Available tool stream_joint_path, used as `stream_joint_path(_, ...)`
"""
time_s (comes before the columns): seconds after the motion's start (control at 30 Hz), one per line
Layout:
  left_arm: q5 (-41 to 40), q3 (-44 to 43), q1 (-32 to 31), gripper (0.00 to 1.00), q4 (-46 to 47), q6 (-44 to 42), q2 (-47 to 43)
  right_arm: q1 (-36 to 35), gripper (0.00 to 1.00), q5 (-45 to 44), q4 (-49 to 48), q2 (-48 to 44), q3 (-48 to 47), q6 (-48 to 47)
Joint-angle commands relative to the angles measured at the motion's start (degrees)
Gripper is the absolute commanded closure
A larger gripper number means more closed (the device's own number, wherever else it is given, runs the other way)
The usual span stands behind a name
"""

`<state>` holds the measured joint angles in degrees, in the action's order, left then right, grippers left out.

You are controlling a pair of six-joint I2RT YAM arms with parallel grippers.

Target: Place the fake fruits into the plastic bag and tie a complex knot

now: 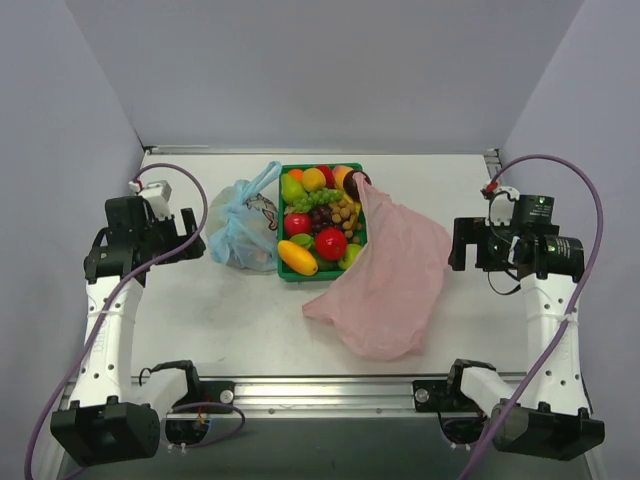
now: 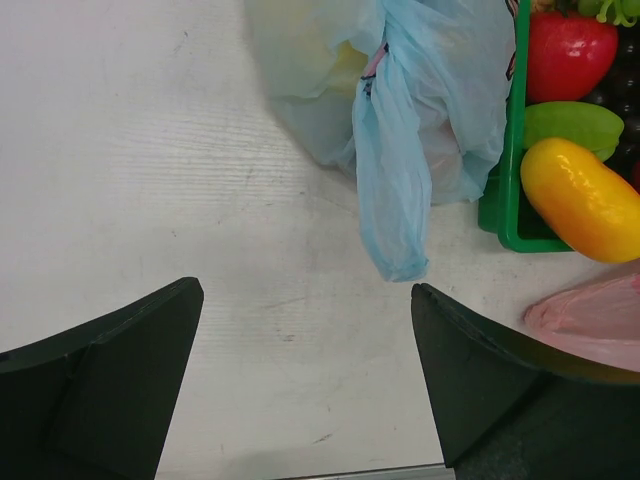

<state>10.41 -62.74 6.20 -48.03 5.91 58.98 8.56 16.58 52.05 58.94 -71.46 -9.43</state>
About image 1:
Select yellow fake mango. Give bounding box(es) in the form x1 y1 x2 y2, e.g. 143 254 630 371
277 240 319 276

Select pink plastic bag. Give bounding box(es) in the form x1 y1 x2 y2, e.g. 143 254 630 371
302 172 451 361

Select green fake apple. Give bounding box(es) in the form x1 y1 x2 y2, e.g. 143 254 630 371
337 243 362 271

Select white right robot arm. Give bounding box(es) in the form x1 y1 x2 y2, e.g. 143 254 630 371
443 186 605 461

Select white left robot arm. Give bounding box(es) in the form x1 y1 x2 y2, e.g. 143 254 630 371
50 194 205 467

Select blue tied plastic bag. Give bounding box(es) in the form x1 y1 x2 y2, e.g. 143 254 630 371
205 161 282 272

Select small red fake apple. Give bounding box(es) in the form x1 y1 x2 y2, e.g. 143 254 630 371
283 213 312 237

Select green fake pear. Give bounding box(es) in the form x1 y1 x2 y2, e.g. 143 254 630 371
280 173 307 206

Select orange fake tangerine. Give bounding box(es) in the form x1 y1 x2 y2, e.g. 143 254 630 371
287 169 303 182

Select green fake starfruit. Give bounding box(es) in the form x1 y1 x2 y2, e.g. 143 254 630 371
288 233 315 253

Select yellow orange fake fruit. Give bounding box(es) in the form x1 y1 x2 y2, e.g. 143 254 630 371
302 167 326 192

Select purple fake grapes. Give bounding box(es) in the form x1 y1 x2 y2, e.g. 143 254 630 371
309 205 333 235

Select green fake grapes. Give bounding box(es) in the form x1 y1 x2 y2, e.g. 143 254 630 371
290 188 344 213

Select red fake fruit back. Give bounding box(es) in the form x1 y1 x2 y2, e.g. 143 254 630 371
316 165 335 189

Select brown fake longan bunch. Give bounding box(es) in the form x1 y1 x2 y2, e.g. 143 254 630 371
329 199 364 245

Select dark purple fake plum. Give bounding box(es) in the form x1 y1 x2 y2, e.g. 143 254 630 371
342 170 371 202

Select peach fake fruit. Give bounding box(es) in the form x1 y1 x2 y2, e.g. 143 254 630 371
332 165 353 190

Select green plastic basket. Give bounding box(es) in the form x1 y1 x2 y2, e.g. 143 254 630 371
277 163 367 282

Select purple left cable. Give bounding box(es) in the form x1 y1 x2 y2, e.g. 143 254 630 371
23 162 246 476

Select purple cable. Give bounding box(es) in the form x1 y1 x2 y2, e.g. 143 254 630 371
458 153 605 480
23 162 246 476

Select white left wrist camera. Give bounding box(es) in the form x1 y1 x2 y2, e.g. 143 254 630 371
128 180 172 220

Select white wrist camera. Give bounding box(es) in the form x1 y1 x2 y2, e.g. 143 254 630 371
481 182 520 227
128 180 172 220

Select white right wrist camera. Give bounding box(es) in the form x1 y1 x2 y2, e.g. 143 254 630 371
481 182 520 227

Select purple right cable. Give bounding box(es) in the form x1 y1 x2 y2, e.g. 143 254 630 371
458 153 605 480

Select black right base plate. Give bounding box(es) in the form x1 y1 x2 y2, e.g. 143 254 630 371
412 379 482 414

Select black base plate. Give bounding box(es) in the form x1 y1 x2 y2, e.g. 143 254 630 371
412 379 482 414
174 379 236 414

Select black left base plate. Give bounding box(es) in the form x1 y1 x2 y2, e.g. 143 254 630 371
174 379 236 414

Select aluminium front rail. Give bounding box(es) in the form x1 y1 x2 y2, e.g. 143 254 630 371
58 370 596 419

